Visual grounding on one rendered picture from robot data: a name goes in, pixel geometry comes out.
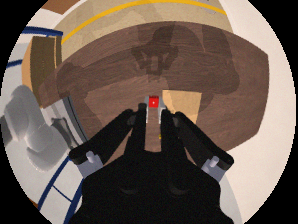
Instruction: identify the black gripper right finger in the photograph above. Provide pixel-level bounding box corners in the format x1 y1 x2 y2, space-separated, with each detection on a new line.
158 97 234 195

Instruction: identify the red die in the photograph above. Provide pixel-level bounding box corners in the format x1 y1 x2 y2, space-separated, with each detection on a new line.
149 96 159 108

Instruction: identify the tan square mat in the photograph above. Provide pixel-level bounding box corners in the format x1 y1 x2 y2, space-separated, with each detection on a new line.
163 90 202 124

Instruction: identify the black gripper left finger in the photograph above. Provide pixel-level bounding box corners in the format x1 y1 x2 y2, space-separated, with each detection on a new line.
69 96 149 194

